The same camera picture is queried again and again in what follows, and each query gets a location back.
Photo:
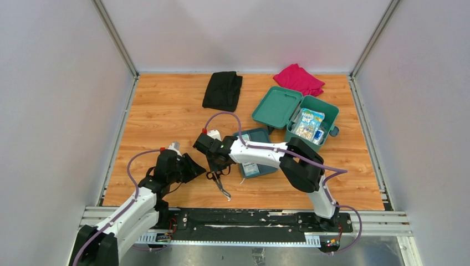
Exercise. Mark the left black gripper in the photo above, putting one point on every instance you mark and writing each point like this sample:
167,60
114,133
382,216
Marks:
193,169

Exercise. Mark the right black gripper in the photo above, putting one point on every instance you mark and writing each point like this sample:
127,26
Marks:
215,167

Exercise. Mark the black handled scissors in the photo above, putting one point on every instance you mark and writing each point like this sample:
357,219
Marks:
216,178

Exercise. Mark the teal white sachet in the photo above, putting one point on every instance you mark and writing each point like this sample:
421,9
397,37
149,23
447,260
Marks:
250,169

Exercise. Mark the teal medicine box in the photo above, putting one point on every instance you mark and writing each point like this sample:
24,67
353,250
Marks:
280,106

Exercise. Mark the light blue mask packet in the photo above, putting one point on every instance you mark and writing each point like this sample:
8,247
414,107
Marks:
307,123

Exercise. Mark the small white blue bottle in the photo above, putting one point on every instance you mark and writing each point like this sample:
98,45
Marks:
319,136

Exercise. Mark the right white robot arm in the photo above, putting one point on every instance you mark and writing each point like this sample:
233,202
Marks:
302,166

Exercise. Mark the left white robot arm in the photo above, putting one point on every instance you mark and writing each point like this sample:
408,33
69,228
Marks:
108,241

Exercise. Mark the dark teal divided tray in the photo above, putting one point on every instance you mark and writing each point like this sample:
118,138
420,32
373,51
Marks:
259,135

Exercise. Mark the black folded cloth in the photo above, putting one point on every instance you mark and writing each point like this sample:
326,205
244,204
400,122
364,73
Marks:
223,91

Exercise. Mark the pink folded cloth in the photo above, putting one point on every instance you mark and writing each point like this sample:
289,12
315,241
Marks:
298,79

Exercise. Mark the black metal base rail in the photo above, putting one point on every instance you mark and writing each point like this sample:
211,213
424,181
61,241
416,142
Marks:
262,227

